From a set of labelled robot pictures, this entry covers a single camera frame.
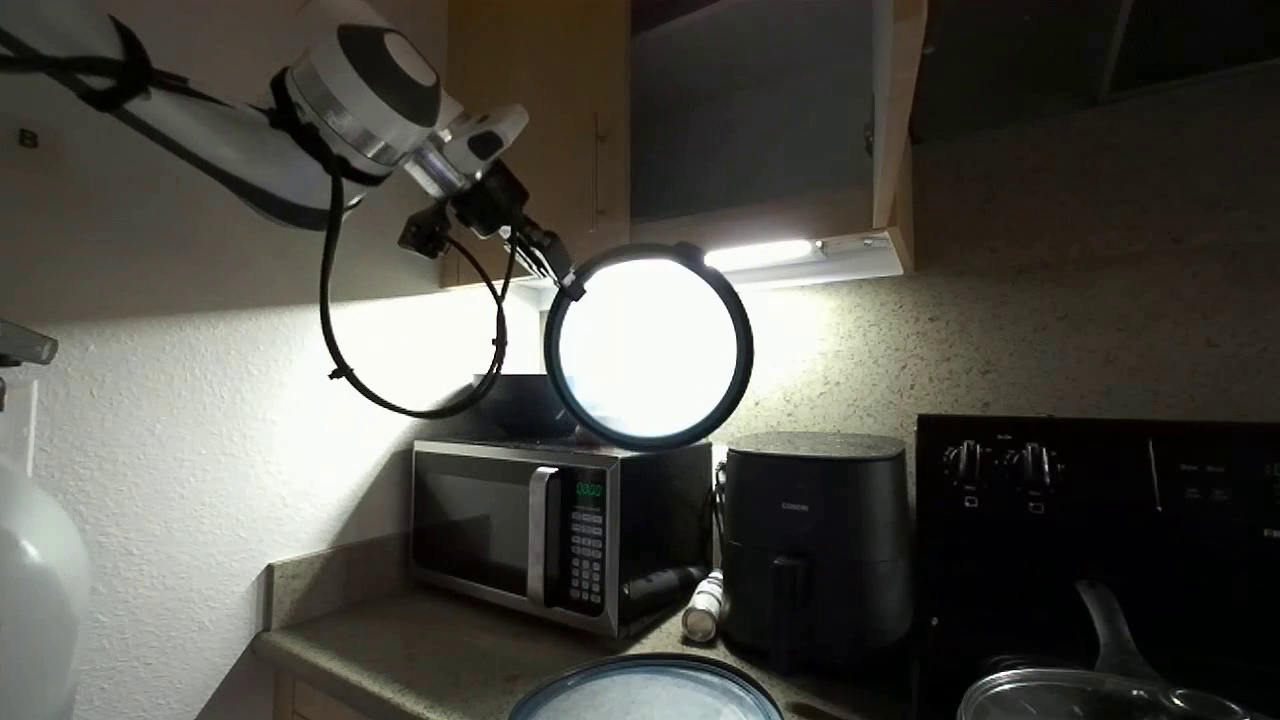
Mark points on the black stove knob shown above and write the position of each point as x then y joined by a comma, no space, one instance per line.
965,467
1035,467

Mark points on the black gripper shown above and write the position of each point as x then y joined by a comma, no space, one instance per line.
499,203

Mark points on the dark round bowl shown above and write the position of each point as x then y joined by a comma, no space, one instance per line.
512,407

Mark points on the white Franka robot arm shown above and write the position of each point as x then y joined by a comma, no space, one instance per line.
361,94

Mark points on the grey wall bracket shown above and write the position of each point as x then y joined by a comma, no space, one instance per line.
25,346

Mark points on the under-cabinet strip light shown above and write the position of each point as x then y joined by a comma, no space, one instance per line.
763,253

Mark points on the black air fryer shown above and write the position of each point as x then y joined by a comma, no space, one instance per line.
818,534

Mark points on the dark cabinet above stove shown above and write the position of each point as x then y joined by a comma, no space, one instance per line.
1065,53

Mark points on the stainless steel microwave oven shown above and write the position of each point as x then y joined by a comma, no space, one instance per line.
533,524

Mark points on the small pale grinder bottle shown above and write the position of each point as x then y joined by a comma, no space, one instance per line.
704,611

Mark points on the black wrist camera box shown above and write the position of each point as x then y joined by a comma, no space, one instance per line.
426,228

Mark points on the light wooden cabinet door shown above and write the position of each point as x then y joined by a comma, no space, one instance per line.
903,122

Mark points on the black kitchen stove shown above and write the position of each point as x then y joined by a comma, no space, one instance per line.
1133,534

